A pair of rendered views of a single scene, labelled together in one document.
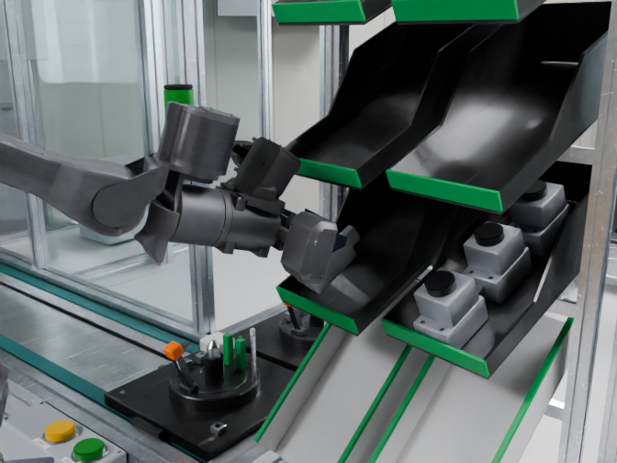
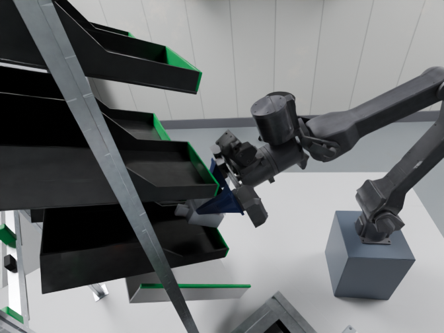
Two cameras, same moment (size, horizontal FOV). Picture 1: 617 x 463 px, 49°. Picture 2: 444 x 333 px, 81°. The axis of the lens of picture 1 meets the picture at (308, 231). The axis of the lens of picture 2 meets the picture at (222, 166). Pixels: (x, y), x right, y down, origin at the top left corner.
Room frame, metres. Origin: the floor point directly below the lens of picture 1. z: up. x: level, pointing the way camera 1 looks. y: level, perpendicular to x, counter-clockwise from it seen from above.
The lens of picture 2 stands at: (1.01, 0.14, 1.62)
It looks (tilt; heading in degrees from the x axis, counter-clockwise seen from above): 39 degrees down; 200
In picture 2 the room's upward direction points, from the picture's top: 8 degrees counter-clockwise
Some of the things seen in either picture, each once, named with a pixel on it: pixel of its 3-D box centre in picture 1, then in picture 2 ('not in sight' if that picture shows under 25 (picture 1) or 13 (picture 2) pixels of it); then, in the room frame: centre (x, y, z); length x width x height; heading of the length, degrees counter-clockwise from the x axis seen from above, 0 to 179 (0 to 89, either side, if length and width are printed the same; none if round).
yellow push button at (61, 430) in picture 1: (60, 433); not in sight; (0.84, 0.35, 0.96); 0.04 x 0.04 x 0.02
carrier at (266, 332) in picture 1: (318, 312); not in sight; (1.15, -0.02, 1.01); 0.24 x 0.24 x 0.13; 51
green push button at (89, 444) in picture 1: (89, 452); not in sight; (0.79, 0.29, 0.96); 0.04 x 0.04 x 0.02
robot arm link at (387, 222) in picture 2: not in sight; (381, 209); (0.57, 0.33, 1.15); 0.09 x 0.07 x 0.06; 17
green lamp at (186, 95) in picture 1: (179, 103); not in sight; (1.16, 0.22, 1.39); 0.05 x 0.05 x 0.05
